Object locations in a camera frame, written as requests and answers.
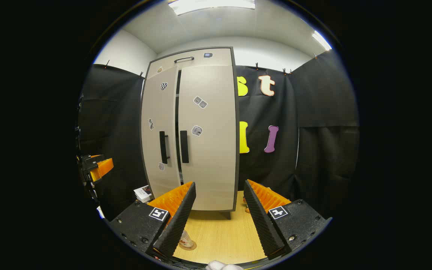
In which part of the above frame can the grey cabinet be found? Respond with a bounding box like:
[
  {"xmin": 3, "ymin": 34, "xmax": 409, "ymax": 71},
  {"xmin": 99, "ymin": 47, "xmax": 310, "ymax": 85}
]
[{"xmin": 140, "ymin": 46, "xmax": 240, "ymax": 220}]

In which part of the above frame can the grey cabinet door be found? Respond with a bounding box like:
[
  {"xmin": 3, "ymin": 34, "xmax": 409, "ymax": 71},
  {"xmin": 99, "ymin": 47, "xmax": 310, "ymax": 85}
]
[
  {"xmin": 178, "ymin": 64, "xmax": 237, "ymax": 211},
  {"xmin": 141, "ymin": 66, "xmax": 181, "ymax": 198}
]

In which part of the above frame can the grey cabinet drawer front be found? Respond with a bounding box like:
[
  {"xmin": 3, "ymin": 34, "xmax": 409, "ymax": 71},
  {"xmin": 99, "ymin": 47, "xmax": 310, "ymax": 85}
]
[{"xmin": 147, "ymin": 48, "xmax": 233, "ymax": 78}]

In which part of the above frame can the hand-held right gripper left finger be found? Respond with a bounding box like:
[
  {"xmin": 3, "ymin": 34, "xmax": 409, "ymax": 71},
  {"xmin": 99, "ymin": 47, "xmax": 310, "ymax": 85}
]
[{"xmin": 107, "ymin": 181, "xmax": 197, "ymax": 259}]

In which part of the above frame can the white cover book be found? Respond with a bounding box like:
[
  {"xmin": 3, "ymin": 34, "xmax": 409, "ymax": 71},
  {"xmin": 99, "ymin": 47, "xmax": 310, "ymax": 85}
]
[{"xmin": 133, "ymin": 185, "xmax": 153, "ymax": 203}]

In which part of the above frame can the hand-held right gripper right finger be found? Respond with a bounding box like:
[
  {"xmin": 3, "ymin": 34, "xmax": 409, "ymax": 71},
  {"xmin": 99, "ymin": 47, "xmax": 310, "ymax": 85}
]
[{"xmin": 243, "ymin": 179, "xmax": 332, "ymax": 260}]

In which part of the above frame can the narrow ceiling light panel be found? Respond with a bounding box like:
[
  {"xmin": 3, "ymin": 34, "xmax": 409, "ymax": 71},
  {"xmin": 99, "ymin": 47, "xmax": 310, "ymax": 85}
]
[{"xmin": 312, "ymin": 31, "xmax": 332, "ymax": 51}]

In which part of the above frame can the black left door handle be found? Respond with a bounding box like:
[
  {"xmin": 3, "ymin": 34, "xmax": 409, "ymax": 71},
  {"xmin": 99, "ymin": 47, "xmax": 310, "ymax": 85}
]
[{"xmin": 159, "ymin": 131, "xmax": 170, "ymax": 164}]

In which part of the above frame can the black backdrop cloth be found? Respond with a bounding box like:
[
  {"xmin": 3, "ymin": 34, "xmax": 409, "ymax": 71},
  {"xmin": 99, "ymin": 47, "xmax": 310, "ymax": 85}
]
[{"xmin": 76, "ymin": 51, "xmax": 360, "ymax": 222}]

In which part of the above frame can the large ceiling light panel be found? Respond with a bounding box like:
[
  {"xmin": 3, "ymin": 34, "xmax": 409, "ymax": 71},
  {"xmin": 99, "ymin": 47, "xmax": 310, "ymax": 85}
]
[{"xmin": 168, "ymin": 0, "xmax": 256, "ymax": 16}]

